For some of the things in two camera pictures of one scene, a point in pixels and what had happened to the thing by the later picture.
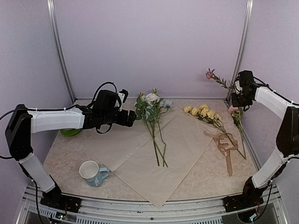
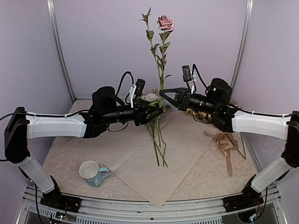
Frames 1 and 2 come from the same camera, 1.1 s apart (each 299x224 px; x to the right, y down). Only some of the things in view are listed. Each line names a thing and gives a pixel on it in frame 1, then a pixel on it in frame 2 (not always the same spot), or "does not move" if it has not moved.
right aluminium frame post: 241,48 does not move
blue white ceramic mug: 90,172 does not move
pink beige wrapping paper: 154,153 does not move
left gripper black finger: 131,118 to 149,107
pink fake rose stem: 210,74 to 160,53
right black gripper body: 242,101 to 188,99
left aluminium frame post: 59,50 does not move
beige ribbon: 224,142 does not move
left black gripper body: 121,121 to 138,117
